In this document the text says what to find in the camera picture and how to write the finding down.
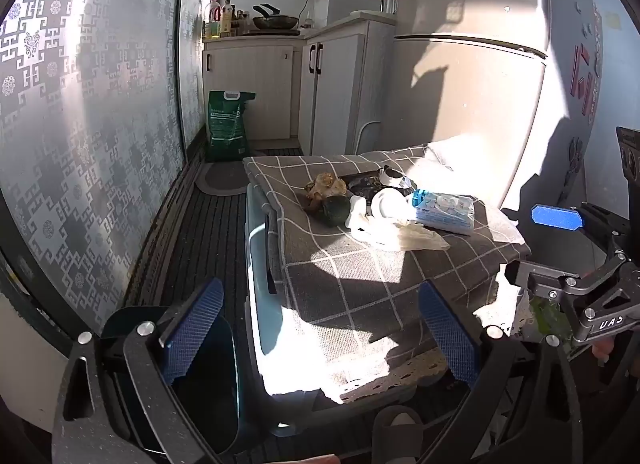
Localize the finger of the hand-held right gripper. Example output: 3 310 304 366
504 251 640 345
531 203 631 249

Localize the white paper cup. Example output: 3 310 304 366
371 188 416 221

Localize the frosted patterned sliding door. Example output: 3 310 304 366
181 0 221 152
0 0 188 360

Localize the person's right hand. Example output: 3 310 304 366
591 336 621 364

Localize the grey checked cloth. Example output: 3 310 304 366
242 144 532 345

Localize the white tissue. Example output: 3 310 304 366
347 195 376 233

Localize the black bin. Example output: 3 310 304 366
102 306 241 455

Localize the dark green avocado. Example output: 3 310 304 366
320 195 353 228

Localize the blue wet wipes packet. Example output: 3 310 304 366
407 189 476 236

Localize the grey oval floor mat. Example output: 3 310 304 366
195 161 251 197

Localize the tall white kitchen cabinet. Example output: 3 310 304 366
299 11 398 157

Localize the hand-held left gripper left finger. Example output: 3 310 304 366
52 276 226 464

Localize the green sack with handle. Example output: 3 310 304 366
205 90 258 163

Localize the low white kitchen cabinet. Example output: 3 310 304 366
202 35 306 142

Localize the cooking oil bottle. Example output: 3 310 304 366
204 0 222 39

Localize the red paper decoration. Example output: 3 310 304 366
572 41 601 119

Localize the white fridge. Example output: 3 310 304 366
385 0 626 225

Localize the person's slippered foot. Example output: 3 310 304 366
372 406 426 464

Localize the black tissue pack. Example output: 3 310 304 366
346 165 418 199

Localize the black wok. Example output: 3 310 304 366
252 4 300 30

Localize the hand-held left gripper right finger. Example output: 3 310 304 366
417 281 626 464

